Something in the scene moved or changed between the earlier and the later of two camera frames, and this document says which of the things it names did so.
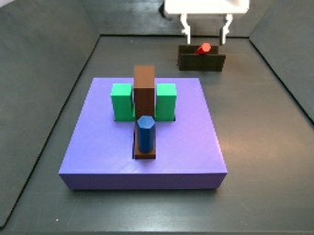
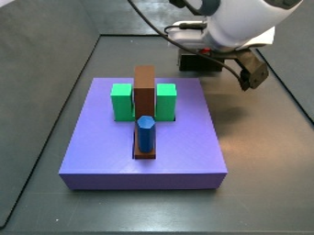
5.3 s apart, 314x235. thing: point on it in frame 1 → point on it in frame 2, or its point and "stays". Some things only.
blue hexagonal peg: (146, 134) stays
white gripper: (209, 6) → (187, 33)
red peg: (205, 48) stays
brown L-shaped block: (143, 101) stays
